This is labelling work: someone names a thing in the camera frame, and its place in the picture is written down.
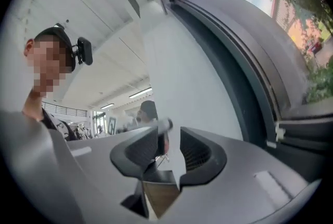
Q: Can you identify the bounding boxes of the dark balcony railing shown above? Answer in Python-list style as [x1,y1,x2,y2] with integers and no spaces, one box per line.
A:
[41,101,88,117]

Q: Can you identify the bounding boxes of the black cap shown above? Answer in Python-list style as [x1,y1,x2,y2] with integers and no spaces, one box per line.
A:
[33,22,78,73]

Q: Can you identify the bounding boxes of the dark wooden sink cabinet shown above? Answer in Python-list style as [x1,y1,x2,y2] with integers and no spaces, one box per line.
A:
[142,169,181,219]

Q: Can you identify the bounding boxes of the person's head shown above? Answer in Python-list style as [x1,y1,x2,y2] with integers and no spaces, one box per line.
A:
[23,35,73,100]

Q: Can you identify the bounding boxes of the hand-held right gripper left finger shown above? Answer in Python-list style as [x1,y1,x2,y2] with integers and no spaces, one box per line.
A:
[50,126,159,224]

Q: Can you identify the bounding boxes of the red car outdoors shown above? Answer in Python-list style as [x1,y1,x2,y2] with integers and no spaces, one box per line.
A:
[308,40,324,54]

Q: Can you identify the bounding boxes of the green bush outdoors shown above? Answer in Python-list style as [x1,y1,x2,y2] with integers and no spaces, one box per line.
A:
[304,58,333,104]

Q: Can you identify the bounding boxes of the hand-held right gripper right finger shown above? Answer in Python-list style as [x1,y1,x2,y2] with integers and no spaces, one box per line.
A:
[158,126,311,224]

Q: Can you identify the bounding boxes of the black head-mounted camera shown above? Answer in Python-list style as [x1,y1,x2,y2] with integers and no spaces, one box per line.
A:
[72,36,94,66]

